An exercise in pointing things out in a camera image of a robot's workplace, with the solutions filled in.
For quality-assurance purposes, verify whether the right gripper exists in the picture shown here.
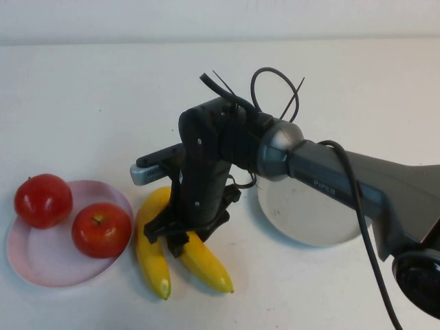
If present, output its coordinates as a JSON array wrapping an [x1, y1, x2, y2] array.
[[144, 164, 241, 259]]

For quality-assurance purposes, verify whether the yellow banana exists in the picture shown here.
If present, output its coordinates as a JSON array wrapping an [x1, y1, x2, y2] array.
[[178, 230, 235, 295], [135, 186, 173, 300]]

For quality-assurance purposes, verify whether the red apple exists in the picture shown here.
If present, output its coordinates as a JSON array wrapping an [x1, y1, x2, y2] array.
[[71, 202, 133, 259], [14, 173, 74, 230]]

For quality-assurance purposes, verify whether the grey-blue round plate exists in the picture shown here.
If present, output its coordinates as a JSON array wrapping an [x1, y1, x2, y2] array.
[[256, 171, 374, 248]]

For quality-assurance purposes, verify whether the pink round plate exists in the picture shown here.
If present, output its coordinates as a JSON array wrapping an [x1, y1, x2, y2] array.
[[6, 179, 135, 288]]

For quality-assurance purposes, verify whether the black zip tie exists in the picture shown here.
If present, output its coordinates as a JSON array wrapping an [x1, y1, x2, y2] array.
[[280, 77, 306, 123]]

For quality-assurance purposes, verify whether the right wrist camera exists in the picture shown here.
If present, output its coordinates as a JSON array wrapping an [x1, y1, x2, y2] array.
[[129, 144, 185, 186]]

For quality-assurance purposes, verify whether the thick black cable stub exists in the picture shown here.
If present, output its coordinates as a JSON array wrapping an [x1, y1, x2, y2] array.
[[200, 71, 262, 116]]

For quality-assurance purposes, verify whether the thin black cable loop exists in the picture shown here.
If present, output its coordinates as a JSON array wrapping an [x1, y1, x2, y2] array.
[[250, 67, 300, 123]]

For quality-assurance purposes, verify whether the right camera black cable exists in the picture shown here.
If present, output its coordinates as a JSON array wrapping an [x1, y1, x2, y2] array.
[[318, 139, 403, 330]]

